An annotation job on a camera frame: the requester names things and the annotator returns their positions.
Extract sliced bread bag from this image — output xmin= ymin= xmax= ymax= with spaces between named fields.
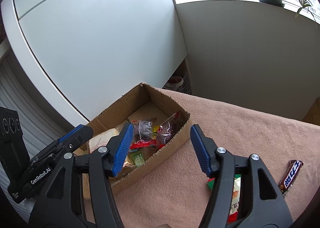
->
xmin=88 ymin=125 xmax=122 ymax=153

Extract red green white snack bag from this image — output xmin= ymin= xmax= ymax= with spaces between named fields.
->
xmin=207 ymin=174 xmax=242 ymax=224

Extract snickers chocolate bar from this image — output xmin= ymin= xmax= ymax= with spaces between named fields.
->
xmin=278 ymin=159 xmax=304 ymax=197

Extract green candy packet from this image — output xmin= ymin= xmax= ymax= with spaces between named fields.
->
xmin=129 ymin=150 xmax=145 ymax=167

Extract clear bag red dates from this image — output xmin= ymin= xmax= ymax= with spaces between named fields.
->
xmin=156 ymin=111 xmax=183 ymax=146

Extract brown cardboard box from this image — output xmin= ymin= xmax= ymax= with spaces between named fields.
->
xmin=81 ymin=83 xmax=191 ymax=194

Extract pink table cloth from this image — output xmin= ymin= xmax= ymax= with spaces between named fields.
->
xmin=82 ymin=87 xmax=320 ymax=228

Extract white cabinet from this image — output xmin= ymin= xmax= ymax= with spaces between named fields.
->
xmin=1 ymin=0 xmax=187 ymax=125

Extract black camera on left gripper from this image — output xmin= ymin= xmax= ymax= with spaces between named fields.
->
xmin=1 ymin=107 xmax=30 ymax=183

